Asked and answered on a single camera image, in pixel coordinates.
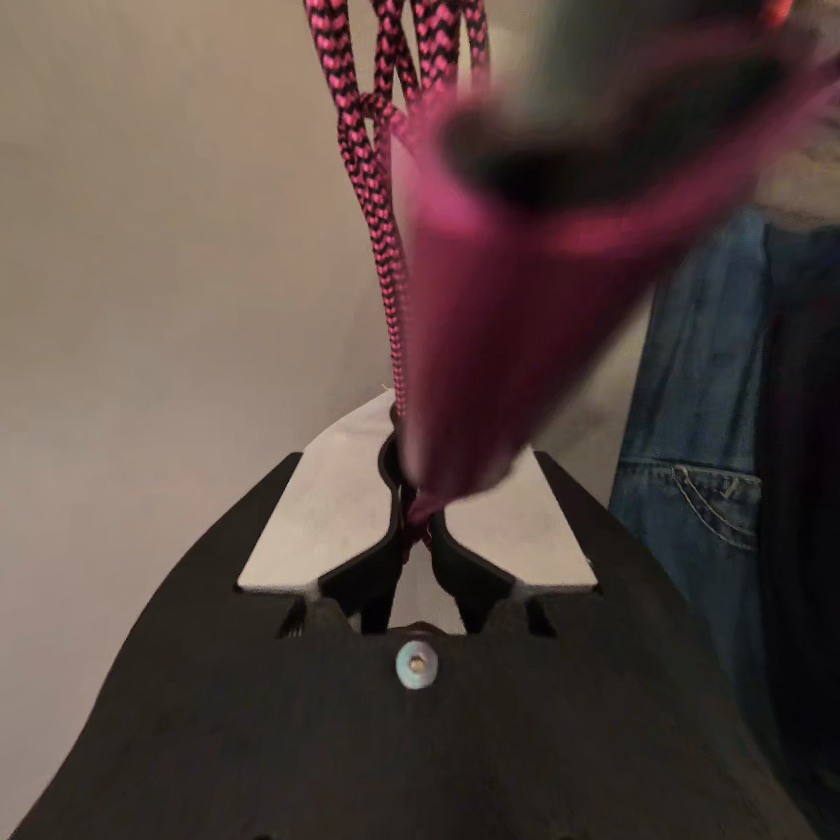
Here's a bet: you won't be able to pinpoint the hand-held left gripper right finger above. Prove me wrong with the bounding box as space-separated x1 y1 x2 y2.
436 449 601 601

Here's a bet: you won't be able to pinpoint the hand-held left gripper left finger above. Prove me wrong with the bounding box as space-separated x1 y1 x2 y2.
237 392 403 594

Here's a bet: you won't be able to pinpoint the red braided usb cable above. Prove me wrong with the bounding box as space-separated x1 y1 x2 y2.
305 0 840 529

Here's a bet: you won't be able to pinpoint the person's legs in jeans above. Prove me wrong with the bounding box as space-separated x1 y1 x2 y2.
608 210 840 788

